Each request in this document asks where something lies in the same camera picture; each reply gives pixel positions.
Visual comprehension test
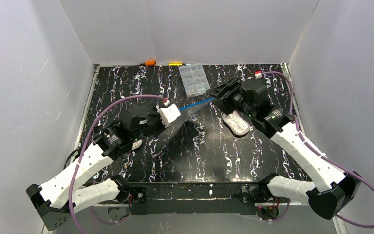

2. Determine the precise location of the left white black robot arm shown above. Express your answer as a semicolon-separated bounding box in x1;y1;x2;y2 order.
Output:
26;102;180;231

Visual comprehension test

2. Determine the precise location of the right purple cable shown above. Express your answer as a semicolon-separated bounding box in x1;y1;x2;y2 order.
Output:
255;71;374;229

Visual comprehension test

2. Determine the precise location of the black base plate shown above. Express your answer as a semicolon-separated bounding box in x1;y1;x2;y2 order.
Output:
100;186;147;204
235;184;289;203

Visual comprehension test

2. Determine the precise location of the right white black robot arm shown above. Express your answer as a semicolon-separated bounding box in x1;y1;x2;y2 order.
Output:
206;78;361;220

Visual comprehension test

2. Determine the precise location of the orange handled tool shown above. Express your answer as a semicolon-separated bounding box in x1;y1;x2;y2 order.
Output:
144;60;156;67

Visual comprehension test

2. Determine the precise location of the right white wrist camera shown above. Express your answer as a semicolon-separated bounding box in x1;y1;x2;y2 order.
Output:
255;71;262;78

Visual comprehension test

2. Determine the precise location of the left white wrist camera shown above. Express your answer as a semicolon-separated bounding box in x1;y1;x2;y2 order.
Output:
157;99;181;128

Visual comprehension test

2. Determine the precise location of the blue framed whiteboard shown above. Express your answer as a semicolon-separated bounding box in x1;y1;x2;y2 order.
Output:
170;97;214;126

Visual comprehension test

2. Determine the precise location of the yellow handled tool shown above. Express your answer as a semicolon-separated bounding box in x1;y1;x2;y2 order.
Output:
168;63;185;66

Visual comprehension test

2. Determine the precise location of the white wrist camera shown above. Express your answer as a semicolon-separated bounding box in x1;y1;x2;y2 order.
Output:
255;71;262;78
157;99;181;128

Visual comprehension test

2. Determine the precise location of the silver mesh eraser pad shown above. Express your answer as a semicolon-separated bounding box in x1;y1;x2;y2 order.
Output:
222;111;250;136
131;139;143;151

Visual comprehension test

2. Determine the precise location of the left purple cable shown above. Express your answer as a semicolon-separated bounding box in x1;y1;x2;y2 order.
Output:
68;94;170;234

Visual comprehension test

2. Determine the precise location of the black cable bundle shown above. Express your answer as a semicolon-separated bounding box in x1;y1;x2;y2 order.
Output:
63;127;100;176

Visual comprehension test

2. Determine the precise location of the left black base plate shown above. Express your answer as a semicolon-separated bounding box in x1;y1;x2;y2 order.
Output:
100;186;147;204

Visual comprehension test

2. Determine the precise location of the aluminium rail frame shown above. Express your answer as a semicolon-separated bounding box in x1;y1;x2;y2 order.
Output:
41;182;347;234

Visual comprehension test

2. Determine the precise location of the clear plastic screw box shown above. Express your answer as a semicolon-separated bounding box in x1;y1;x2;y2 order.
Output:
179;64;210;98

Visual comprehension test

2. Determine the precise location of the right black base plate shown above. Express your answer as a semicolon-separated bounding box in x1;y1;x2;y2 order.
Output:
235;184;289;203

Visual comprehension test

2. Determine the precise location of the purple cable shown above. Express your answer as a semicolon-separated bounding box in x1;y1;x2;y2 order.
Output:
68;94;170;234
255;71;374;229

